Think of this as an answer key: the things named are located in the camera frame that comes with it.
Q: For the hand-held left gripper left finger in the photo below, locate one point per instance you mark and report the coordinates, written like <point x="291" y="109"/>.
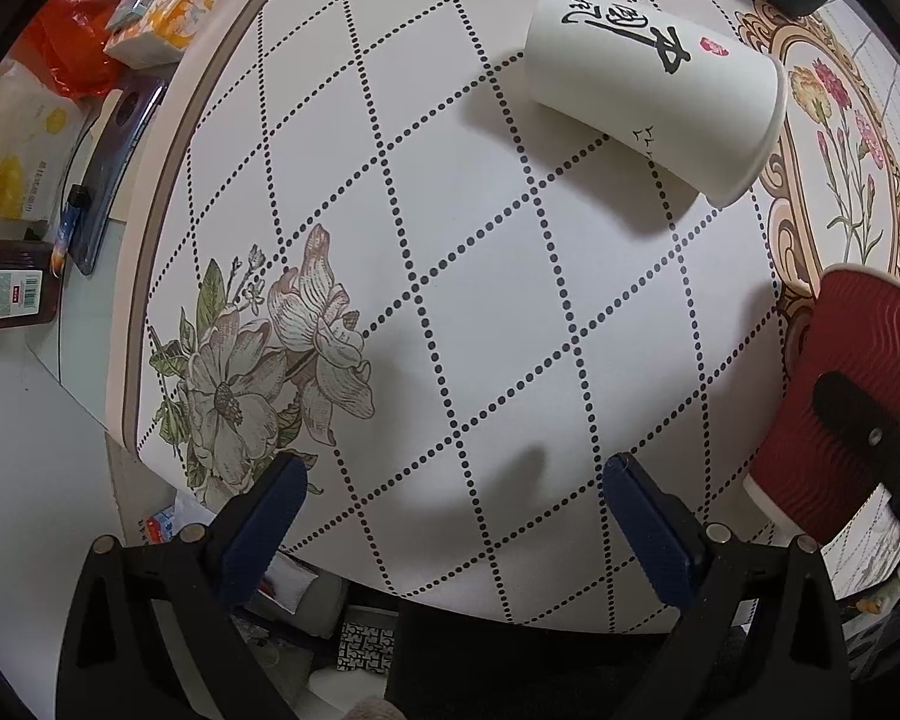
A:
<point x="264" y="514"/>

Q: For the red ripple paper cup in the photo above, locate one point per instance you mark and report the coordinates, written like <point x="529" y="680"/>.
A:
<point x="844" y="345"/>

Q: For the brown jar white label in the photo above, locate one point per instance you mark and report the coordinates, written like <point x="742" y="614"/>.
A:
<point x="11" y="285"/>

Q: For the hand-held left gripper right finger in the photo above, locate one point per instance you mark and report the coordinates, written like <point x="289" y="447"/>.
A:
<point x="656" y="532"/>

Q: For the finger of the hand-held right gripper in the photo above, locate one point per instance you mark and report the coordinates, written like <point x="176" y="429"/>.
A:
<point x="859" y="420"/>

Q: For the blue lighter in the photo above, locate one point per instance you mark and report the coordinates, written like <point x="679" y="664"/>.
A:
<point x="67" y="229"/>

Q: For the white paper cup black print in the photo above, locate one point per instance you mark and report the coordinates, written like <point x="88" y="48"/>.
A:
<point x="637" y="90"/>

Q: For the white tissue paper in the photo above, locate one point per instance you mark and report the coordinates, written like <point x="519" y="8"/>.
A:
<point x="289" y="577"/>

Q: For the yellow floral tissue box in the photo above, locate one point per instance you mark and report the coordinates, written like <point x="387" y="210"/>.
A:
<point x="157" y="30"/>

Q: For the orange plastic bag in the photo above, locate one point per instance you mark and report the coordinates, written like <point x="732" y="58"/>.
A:
<point x="75" y="37"/>

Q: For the floral printed tablecloth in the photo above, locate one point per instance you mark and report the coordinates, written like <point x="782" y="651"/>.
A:
<point x="457" y="277"/>

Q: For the yellow printed snack bag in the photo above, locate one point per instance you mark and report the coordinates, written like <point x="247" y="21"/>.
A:
<point x="7" y="142"/>

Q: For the blue red small packet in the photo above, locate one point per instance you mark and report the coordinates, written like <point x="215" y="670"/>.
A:
<point x="161" y="526"/>

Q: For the black white patterned box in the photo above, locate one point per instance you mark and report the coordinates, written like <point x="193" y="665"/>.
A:
<point x="364" y="649"/>

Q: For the dark blue phone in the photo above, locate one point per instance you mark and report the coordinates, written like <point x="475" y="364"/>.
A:
<point x="116" y="165"/>

